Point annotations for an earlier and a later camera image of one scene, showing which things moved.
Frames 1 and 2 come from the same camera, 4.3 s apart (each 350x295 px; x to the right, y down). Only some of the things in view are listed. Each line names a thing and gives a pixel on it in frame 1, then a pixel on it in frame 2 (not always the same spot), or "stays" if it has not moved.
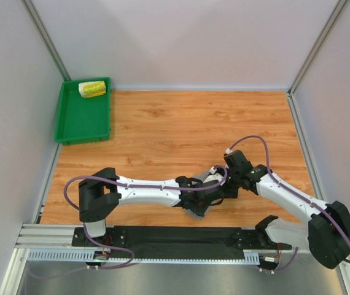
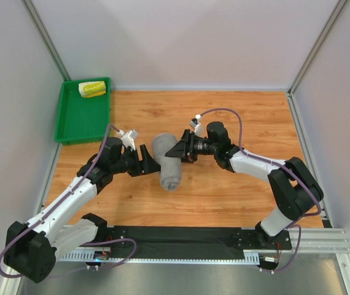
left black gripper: x=202 y=202 to x=137 y=163
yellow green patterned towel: x=89 y=89 stays
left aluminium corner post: x=32 y=11 stays
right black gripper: x=229 y=187 to x=187 y=147
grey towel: x=189 y=212 to x=170 y=167
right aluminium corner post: x=317 y=45 stays
